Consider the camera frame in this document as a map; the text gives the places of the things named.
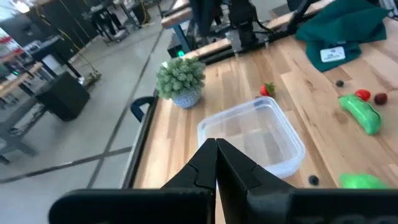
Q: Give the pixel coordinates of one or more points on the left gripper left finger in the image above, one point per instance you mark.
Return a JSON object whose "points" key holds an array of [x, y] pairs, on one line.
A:
{"points": [[192, 202]]}

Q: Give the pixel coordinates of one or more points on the clear plastic tupperware container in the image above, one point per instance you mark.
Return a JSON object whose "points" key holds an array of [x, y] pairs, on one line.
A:
{"points": [[264, 140]]}

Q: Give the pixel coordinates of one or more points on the small toy blueberry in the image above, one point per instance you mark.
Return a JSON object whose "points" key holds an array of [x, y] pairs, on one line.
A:
{"points": [[339, 83]]}

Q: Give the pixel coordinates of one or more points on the red toy cherry tomato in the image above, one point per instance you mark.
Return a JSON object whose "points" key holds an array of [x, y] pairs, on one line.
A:
{"points": [[362, 95]]}

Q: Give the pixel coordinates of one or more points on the black computer box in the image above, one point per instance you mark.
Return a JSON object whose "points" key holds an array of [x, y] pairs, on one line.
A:
{"points": [[174, 46]]}

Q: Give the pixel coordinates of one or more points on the black desk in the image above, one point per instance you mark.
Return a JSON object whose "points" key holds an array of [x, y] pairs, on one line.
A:
{"points": [[46, 51]]}

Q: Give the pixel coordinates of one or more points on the small black toy berry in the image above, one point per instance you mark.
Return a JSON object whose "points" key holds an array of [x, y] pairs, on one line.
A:
{"points": [[313, 180]]}

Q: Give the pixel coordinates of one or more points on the wooden workbench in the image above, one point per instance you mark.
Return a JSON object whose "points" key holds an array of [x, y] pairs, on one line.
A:
{"points": [[21, 77]]}

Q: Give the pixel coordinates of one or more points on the red toy strawberry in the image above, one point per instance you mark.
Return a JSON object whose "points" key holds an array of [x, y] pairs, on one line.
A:
{"points": [[265, 91]]}

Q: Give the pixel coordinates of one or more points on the black cabinet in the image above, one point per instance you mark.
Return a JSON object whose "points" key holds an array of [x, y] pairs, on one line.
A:
{"points": [[62, 96]]}

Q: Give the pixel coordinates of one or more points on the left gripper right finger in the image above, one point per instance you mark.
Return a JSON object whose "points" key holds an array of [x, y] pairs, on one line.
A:
{"points": [[248, 199]]}

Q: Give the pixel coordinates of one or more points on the green grape bunch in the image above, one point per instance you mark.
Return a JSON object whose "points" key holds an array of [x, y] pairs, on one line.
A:
{"points": [[180, 77]]}

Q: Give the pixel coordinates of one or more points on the dark green cloth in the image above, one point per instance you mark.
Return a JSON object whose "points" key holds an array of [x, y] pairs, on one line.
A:
{"points": [[342, 25]]}

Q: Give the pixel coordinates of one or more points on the dark red toy cherry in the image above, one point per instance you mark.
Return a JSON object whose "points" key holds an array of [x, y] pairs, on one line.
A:
{"points": [[380, 99]]}

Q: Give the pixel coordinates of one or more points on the green toy pear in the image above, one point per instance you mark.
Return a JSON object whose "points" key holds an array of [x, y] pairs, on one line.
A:
{"points": [[362, 182]]}

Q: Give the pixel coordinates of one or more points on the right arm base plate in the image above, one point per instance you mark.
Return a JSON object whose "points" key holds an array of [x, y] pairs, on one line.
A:
{"points": [[236, 42]]}

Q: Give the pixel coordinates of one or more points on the green toy cucumber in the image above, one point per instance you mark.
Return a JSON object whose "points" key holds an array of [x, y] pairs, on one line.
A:
{"points": [[360, 113]]}

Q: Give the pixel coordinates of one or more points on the black rolling cart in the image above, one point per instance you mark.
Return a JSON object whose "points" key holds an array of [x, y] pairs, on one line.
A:
{"points": [[109, 18]]}

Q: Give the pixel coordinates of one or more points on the grey metal table frame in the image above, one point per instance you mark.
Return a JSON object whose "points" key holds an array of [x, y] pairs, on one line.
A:
{"points": [[12, 137]]}

